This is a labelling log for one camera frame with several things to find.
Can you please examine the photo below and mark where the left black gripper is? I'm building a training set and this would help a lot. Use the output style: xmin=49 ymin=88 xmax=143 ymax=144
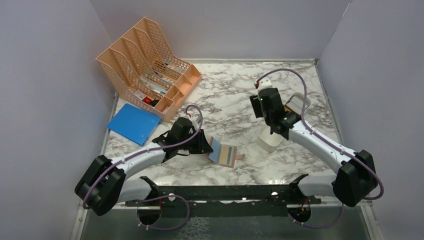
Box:
xmin=178 ymin=129 xmax=214 ymax=155

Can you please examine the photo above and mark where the brown leather card holder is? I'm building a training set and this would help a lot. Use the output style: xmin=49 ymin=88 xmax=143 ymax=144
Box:
xmin=206 ymin=137 xmax=246 ymax=168

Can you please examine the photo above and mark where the credit card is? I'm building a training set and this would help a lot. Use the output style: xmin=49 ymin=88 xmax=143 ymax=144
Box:
xmin=217 ymin=145 xmax=237 ymax=168

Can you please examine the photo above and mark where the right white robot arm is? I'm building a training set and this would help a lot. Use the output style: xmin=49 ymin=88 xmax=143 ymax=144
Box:
xmin=249 ymin=88 xmax=378 ymax=207

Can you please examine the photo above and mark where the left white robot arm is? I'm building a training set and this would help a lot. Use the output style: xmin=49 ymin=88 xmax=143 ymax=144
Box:
xmin=74 ymin=116 xmax=213 ymax=216

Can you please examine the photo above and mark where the stack of cards in tray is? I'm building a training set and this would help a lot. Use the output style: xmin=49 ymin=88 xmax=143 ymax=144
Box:
xmin=284 ymin=92 xmax=305 ymax=115

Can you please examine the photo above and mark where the white plastic tray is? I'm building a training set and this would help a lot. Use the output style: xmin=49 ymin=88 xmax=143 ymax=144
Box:
xmin=256 ymin=92 xmax=313 ymax=154

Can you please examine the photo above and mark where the blue folder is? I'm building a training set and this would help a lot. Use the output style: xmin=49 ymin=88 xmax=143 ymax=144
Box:
xmin=107 ymin=103 xmax=161 ymax=146

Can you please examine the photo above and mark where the red item in organizer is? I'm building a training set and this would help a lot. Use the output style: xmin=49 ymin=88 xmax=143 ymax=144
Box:
xmin=142 ymin=96 xmax=159 ymax=107

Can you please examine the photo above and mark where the peach plastic file organizer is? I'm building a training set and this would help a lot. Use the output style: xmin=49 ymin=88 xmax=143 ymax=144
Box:
xmin=96 ymin=17 xmax=202 ymax=122

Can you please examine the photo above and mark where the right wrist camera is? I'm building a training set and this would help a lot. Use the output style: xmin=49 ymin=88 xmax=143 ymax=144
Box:
xmin=254 ymin=79 xmax=273 ymax=98

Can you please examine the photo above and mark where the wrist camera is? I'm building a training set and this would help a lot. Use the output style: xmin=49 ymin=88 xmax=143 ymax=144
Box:
xmin=187 ymin=114 xmax=203 ymax=131
xmin=254 ymin=79 xmax=273 ymax=98

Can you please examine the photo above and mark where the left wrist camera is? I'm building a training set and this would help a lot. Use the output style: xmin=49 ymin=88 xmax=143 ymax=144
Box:
xmin=187 ymin=114 xmax=203 ymax=131

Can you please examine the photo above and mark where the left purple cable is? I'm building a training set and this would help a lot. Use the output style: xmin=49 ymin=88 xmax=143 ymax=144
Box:
xmin=82 ymin=104 xmax=204 ymax=210

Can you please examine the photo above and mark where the purple cable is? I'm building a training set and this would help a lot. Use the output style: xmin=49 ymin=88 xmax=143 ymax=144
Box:
xmin=255 ymin=68 xmax=386 ymax=201
xmin=82 ymin=104 xmax=204 ymax=210

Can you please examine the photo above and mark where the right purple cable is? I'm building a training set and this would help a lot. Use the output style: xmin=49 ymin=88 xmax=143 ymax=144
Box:
xmin=255 ymin=68 xmax=386 ymax=201

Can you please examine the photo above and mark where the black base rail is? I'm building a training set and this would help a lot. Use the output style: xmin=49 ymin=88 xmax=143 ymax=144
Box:
xmin=125 ymin=184 xmax=321 ymax=218

